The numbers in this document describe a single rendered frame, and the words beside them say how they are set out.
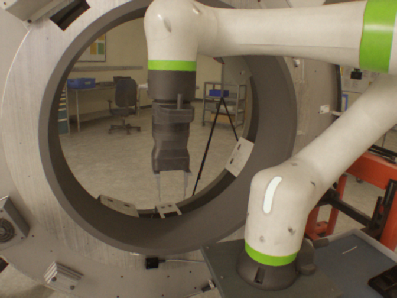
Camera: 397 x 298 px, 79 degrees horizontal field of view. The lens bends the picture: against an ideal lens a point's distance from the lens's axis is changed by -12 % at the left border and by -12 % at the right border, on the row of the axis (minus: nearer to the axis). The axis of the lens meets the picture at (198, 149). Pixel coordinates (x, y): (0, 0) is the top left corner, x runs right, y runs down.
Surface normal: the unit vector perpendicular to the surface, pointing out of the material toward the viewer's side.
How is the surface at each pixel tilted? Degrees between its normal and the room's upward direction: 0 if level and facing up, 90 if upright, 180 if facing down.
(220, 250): 0
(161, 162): 90
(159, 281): 90
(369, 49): 119
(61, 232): 90
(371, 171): 90
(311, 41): 112
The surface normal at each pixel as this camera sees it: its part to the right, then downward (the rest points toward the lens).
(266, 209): -0.62, 0.19
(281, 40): -0.63, 0.54
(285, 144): -0.92, -0.04
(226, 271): 0.04, -0.95
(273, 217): -0.40, 0.25
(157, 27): -0.38, 0.47
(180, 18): 0.26, 0.27
